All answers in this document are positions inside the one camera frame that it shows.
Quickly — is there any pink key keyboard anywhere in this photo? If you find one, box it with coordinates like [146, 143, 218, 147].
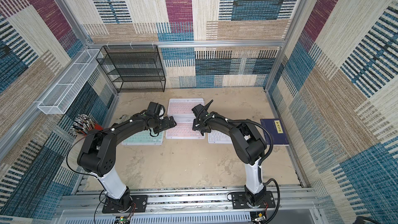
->
[165, 117, 205, 140]
[167, 98, 205, 118]

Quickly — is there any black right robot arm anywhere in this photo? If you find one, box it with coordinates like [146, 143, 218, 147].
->
[192, 102, 274, 207]

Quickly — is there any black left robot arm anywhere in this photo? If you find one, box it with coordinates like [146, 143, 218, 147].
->
[77, 102, 177, 213]

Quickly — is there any white key keyboard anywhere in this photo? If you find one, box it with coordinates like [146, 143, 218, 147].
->
[208, 131, 232, 144]

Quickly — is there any green key keyboard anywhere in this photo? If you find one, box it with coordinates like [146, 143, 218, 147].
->
[121, 131, 164, 146]

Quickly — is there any black white stapler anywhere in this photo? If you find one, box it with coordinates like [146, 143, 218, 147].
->
[118, 115, 129, 124]

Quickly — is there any red pen holder cup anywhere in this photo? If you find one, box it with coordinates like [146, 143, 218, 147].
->
[93, 123, 104, 131]

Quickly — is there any dark blue notebook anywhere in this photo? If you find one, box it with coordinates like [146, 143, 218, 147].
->
[260, 119, 289, 146]

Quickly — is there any bundle of pens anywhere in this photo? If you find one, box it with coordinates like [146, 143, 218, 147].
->
[68, 114, 96, 136]

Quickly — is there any black wire shelf rack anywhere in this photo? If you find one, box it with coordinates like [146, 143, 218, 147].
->
[96, 45, 166, 93]

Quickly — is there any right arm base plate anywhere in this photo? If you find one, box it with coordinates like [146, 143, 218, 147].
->
[227, 191, 276, 209]

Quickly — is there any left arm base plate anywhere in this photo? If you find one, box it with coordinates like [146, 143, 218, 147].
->
[102, 195, 148, 214]

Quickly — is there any white wire mesh basket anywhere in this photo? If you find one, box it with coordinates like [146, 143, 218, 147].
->
[37, 49, 100, 115]

